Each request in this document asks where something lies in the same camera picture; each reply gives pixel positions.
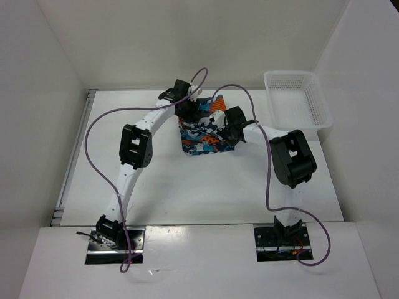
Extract colourful patterned shorts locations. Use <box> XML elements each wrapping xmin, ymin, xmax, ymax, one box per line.
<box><xmin>178</xmin><ymin>94</ymin><xmax>234</xmax><ymax>156</ymax></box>

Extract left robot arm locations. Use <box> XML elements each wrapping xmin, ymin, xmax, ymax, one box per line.
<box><xmin>93</xmin><ymin>80</ymin><xmax>201</xmax><ymax>249</ymax></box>

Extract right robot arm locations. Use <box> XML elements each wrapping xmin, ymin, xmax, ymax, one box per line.
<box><xmin>214</xmin><ymin>106</ymin><xmax>317</xmax><ymax>245</ymax></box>

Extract white plastic basket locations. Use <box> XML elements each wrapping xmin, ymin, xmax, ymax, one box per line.
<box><xmin>264</xmin><ymin>70</ymin><xmax>333</xmax><ymax>131</ymax></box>

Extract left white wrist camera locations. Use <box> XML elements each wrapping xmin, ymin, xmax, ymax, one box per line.
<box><xmin>188</xmin><ymin>84</ymin><xmax>202</xmax><ymax>102</ymax></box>

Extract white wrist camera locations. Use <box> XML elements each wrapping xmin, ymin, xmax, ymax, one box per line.
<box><xmin>210</xmin><ymin>110</ymin><xmax>226</xmax><ymax>131</ymax></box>
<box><xmin>188</xmin><ymin>84</ymin><xmax>202</xmax><ymax>102</ymax></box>

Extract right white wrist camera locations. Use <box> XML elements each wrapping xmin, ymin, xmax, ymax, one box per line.
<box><xmin>210</xmin><ymin>110</ymin><xmax>226</xmax><ymax>131</ymax></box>

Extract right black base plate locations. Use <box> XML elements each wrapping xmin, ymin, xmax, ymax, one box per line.
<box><xmin>253</xmin><ymin>224</ymin><xmax>314</xmax><ymax>262</ymax></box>

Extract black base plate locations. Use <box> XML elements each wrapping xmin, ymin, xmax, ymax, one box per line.
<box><xmin>85</xmin><ymin>227</ymin><xmax>145</xmax><ymax>265</ymax></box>
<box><xmin>253</xmin><ymin>224</ymin><xmax>314</xmax><ymax>262</ymax></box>

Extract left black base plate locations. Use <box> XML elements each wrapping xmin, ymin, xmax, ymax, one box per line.
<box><xmin>85</xmin><ymin>227</ymin><xmax>145</xmax><ymax>265</ymax></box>

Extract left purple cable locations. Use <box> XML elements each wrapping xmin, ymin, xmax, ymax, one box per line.
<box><xmin>84</xmin><ymin>67</ymin><xmax>209</xmax><ymax>274</ymax></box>

